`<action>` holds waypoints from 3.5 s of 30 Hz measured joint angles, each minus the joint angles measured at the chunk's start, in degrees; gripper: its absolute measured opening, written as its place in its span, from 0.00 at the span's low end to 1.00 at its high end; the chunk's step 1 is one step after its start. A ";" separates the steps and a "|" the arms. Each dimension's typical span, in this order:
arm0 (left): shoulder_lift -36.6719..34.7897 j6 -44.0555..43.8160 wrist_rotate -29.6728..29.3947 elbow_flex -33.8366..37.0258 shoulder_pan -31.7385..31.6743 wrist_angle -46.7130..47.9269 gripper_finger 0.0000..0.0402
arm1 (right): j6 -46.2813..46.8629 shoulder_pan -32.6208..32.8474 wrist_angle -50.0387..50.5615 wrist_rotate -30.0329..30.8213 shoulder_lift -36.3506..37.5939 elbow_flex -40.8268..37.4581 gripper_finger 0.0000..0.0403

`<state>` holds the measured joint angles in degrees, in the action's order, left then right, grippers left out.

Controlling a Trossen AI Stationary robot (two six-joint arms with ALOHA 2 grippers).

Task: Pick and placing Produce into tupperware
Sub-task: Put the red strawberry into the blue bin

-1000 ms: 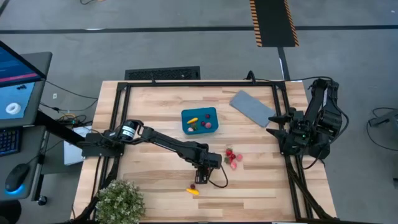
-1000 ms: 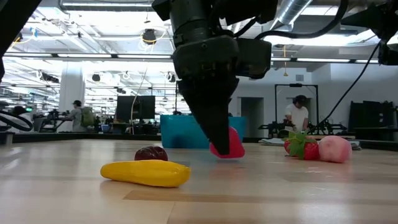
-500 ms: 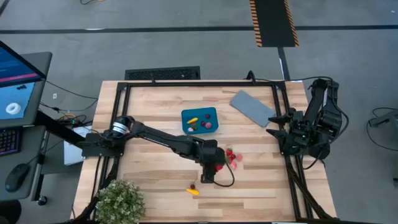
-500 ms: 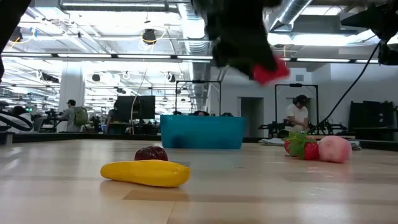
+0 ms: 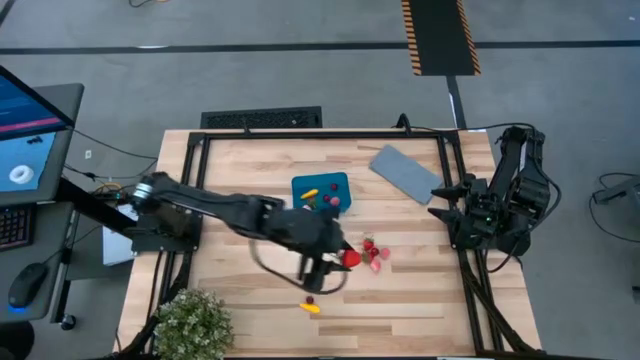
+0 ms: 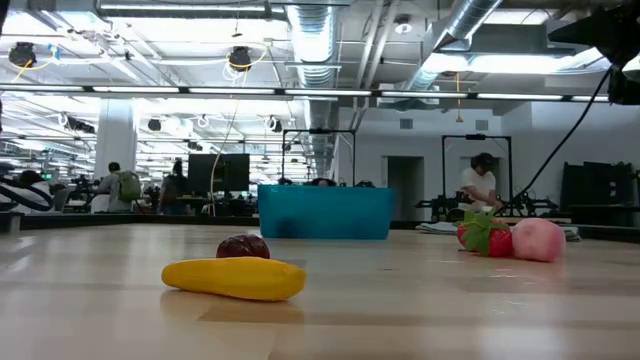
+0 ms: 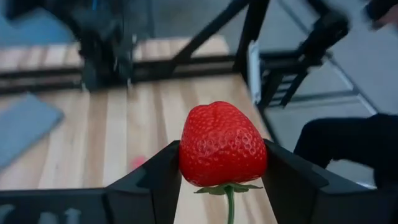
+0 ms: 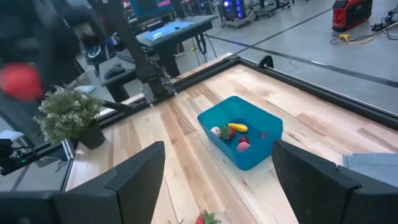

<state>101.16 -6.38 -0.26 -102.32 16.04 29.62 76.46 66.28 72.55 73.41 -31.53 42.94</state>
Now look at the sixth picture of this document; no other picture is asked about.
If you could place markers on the white building column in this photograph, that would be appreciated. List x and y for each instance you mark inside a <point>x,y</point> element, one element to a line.
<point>115,145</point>

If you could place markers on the black aluminium table frame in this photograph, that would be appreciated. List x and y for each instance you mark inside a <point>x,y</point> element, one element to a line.
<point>125,220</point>

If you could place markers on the black cabinet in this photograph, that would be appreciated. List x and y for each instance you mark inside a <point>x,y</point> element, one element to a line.
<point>600,182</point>

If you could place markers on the teal plastic tupperware container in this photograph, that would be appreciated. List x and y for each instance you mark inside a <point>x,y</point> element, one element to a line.
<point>325,212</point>

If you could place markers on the green exit sign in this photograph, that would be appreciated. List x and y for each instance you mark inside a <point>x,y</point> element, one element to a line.
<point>47,176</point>

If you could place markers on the dark red toy cherry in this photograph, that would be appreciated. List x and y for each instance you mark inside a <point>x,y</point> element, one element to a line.
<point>243,246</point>

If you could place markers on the black background robot arm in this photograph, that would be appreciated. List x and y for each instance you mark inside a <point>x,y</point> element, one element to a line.
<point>440,202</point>
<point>530,202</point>

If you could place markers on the round ceiling sensor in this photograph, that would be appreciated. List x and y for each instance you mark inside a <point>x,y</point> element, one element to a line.
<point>403,27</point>

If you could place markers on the yellow toy banana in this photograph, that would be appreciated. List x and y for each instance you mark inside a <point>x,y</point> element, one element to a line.
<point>235,277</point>

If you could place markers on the black background monitor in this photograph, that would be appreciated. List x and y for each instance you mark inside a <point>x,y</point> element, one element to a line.
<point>220,175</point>

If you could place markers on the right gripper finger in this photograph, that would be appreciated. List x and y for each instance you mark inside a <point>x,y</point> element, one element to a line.
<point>610,30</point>

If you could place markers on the black ceiling spotlight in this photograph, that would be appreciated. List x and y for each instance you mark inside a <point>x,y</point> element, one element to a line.
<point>154,125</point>
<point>276,125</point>
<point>240,57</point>
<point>22,54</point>

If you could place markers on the pink toy peach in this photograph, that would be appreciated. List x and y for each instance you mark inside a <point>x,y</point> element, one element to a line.
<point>540,240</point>

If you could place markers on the black background rig frame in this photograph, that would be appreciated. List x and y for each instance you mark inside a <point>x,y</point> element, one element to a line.
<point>475,136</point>
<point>320,131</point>

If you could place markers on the grey folded cloth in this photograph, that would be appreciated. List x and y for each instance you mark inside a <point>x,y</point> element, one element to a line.
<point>437,228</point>

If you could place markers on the square wall vent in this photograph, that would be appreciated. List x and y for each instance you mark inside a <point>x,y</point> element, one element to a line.
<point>481,124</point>
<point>406,123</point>

